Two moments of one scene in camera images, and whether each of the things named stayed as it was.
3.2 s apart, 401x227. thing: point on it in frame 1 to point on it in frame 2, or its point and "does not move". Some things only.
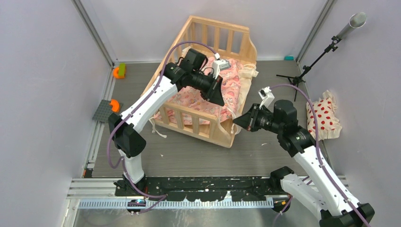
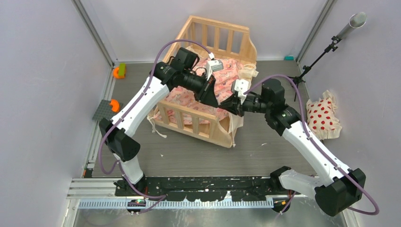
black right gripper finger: x=247 y=120 to x=233 y=104
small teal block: x=289 y=57 does not move
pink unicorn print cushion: x=229 y=86 does not move
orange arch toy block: x=115 y=105 does not move
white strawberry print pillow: x=328 y=126 does not move
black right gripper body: x=264 y=120 to x=254 y=103
